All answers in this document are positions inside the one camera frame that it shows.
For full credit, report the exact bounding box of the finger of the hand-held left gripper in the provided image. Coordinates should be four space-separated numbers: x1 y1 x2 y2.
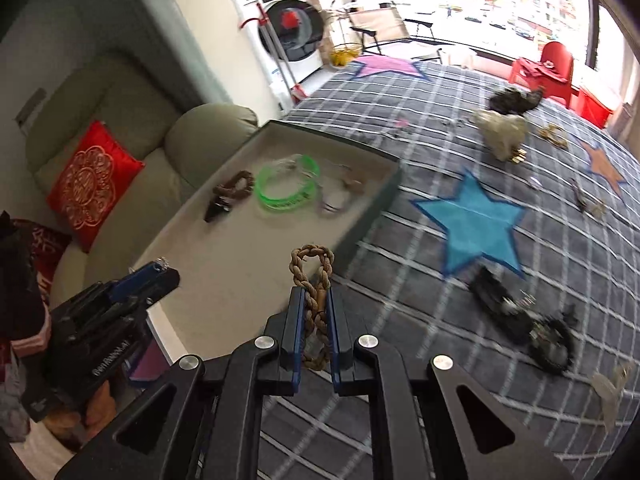
107 261 173 302
125 268 181 312

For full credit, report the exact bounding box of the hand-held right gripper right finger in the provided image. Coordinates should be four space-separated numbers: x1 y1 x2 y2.
325 287 576 480

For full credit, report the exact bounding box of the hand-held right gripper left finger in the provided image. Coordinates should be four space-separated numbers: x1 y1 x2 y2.
55 287 307 480

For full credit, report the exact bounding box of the brown braided bracelet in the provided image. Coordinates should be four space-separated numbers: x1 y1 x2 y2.
290 244 335 371

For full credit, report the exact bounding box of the grey-green shallow box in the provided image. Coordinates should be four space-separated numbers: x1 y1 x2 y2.
145 119 403 356

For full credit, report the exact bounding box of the small black hair accessory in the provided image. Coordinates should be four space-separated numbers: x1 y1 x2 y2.
203 195 233 223

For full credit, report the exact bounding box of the green translucent bangle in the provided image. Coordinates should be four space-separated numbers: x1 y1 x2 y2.
254 154 321 213

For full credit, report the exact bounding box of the pink pendant necklace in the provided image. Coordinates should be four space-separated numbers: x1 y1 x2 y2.
320 165 368 213

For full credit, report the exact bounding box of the person's left hand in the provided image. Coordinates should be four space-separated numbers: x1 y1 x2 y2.
44 383 118 439

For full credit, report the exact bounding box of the purple notebook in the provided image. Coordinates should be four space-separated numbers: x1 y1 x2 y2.
127 340 171 383

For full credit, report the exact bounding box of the dark red cushion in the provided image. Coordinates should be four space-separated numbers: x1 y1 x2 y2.
12 219 73 306

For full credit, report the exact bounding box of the red patterned cushion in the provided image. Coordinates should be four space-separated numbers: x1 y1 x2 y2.
46 120 147 253

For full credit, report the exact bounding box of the beige sofa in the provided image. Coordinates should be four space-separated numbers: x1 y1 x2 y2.
0 50 258 311

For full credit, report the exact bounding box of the black barrette with silver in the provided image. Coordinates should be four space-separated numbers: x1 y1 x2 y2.
469 265 533 346

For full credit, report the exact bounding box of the cream polka dot scrunchie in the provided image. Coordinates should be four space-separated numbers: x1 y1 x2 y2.
472 109 530 161

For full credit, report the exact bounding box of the clear hair claw clip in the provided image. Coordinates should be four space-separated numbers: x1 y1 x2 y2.
590 360 633 433

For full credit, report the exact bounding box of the dark bow hair accessory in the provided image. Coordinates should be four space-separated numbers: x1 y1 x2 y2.
487 85 546 116

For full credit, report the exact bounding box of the white washing machine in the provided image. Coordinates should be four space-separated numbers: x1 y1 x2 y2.
227 0 326 86

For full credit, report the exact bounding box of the beige folding chair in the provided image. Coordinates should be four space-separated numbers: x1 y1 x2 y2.
347 2 446 61

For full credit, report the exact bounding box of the red bucket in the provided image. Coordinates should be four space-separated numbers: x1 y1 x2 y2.
575 82 623 128

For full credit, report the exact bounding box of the red child chair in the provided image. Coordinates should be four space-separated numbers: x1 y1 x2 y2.
509 41 576 106

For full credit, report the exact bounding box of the black coil hair tie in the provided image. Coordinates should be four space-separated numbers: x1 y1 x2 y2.
530 310 577 375

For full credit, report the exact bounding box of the red handled mop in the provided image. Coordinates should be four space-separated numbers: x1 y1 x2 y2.
239 4 308 101

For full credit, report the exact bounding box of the gold chain necklace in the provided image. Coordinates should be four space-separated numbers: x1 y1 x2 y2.
537 122 571 150

